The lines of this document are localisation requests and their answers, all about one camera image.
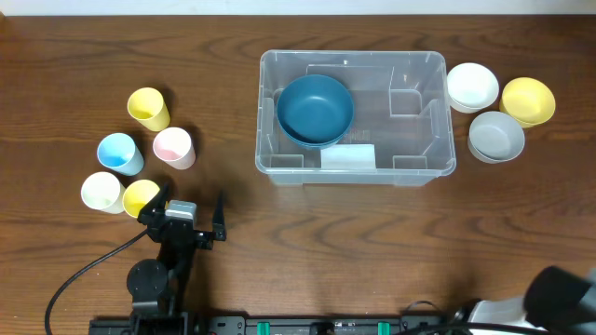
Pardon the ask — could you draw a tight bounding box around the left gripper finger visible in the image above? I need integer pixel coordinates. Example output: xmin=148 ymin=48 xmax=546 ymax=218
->
xmin=212 ymin=192 xmax=227 ymax=241
xmin=137 ymin=183 xmax=170 ymax=223

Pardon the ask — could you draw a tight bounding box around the dark teal bowl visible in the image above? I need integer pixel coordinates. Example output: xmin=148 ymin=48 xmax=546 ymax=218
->
xmin=277 ymin=74 xmax=355 ymax=123
xmin=278 ymin=120 xmax=353 ymax=150

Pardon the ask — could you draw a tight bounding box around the white bowl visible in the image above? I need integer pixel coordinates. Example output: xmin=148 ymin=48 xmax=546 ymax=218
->
xmin=447 ymin=62 xmax=499 ymax=114

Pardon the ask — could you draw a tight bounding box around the grey bowl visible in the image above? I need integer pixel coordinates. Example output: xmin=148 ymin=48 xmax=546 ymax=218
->
xmin=467 ymin=111 xmax=525 ymax=164

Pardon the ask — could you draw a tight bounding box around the yellow bowl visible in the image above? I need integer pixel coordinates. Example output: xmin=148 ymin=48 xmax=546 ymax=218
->
xmin=499 ymin=77 xmax=556 ymax=128

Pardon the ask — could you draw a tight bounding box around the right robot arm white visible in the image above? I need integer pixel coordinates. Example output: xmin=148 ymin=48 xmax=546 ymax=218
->
xmin=454 ymin=266 xmax=595 ymax=335

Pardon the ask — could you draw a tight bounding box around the yellow cup near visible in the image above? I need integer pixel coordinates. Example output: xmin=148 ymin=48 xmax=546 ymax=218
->
xmin=122 ymin=180 xmax=160 ymax=219

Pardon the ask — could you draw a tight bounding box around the yellow cup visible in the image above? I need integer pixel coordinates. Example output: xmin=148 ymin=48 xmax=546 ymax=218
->
xmin=122 ymin=180 xmax=160 ymax=219
xmin=127 ymin=87 xmax=170 ymax=132

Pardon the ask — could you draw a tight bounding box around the cream white cup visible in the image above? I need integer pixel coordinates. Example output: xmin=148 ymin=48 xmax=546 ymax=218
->
xmin=80 ymin=171 xmax=125 ymax=214

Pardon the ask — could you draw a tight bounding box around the pink cup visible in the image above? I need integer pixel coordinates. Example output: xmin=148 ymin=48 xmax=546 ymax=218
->
xmin=153 ymin=127 xmax=196 ymax=170

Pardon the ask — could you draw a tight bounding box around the light blue cup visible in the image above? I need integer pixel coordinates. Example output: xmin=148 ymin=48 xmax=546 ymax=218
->
xmin=97 ymin=133 xmax=144 ymax=176

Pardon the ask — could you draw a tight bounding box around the yellow cup far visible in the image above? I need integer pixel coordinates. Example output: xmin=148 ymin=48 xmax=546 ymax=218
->
xmin=127 ymin=87 xmax=170 ymax=132

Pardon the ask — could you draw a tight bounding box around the clear plastic storage bin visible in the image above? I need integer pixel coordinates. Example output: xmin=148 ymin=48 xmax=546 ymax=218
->
xmin=255 ymin=49 xmax=456 ymax=186

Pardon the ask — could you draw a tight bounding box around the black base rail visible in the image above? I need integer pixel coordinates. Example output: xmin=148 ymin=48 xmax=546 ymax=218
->
xmin=88 ymin=313 xmax=453 ymax=335

